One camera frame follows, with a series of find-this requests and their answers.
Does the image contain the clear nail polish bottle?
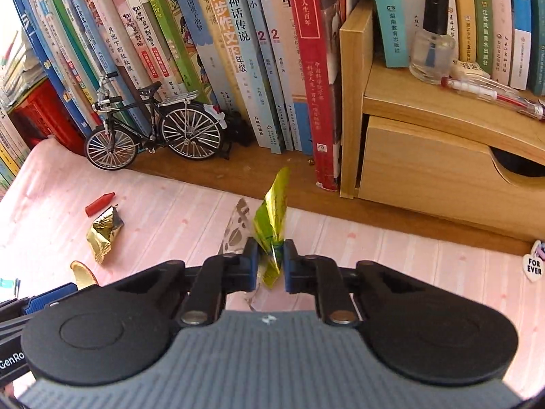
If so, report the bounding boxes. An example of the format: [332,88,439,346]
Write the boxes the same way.
[409,0,456,85]

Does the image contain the red crayon near bicycle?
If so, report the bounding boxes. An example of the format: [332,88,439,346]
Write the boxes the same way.
[84,192,115,217]

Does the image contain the red clear pen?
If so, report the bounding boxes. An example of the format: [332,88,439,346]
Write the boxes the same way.
[441,77,544,122]

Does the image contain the yellow gold foil scrap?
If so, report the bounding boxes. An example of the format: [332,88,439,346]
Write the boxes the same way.
[253,167,289,289]

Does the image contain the wooden drawer shelf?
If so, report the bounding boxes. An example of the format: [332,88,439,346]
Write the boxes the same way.
[340,0,544,241]

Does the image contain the right row of books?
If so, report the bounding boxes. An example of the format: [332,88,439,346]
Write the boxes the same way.
[374,0,544,96]

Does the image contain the small gold foil wrapper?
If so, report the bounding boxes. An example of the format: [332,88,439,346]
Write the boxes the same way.
[86,206,124,264]

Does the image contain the white blue paper bag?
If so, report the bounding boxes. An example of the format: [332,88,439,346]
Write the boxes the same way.
[0,278,20,303]

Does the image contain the centre row of books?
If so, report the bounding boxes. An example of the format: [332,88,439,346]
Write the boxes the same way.
[12,0,357,191]

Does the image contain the small patterned paper scrap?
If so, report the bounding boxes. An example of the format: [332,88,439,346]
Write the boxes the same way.
[219,198,253,311]

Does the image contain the orange gold wrapper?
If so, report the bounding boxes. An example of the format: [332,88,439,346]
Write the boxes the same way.
[70,260,99,290]

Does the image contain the red plastic basket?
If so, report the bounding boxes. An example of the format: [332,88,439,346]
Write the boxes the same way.
[7,78,84,155]

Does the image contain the heart forever sticker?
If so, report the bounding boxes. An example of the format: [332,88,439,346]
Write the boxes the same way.
[523,240,545,283]

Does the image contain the left row of books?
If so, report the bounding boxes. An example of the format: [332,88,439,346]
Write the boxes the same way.
[0,108,30,198]

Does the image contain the row of books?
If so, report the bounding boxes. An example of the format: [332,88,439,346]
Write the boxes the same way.
[374,0,544,96]
[0,108,30,198]
[12,0,357,191]

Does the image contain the black miniature bicycle model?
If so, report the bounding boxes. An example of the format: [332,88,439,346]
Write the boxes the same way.
[84,72,227,171]

